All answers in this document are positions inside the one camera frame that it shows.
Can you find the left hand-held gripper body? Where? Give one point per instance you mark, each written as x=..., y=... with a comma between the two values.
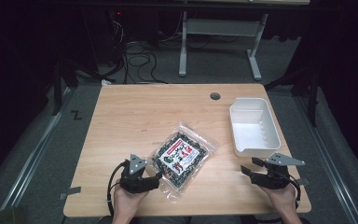
x=134, y=183

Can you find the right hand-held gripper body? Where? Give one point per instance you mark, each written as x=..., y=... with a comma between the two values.
x=275, y=174

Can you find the clear packet of dark seaweed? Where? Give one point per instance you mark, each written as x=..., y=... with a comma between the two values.
x=180, y=158

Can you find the person's left hand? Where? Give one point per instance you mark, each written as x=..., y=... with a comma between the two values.
x=127, y=202

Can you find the person's right hand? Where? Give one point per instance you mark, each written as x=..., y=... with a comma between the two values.
x=281, y=199

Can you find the grey tape strip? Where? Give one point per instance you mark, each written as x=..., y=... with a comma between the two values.
x=70, y=192
x=303, y=181

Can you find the white plastic bin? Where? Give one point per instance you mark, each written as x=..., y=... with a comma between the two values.
x=254, y=130

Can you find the black tape mark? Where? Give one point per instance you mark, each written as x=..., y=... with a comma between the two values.
x=76, y=115

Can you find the white power plug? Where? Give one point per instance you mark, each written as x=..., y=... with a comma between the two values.
x=105, y=82

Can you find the metal floor rail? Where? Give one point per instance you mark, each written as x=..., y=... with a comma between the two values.
x=329, y=155
x=34, y=152

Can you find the white metal desk frame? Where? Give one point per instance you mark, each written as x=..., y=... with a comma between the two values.
x=220, y=27

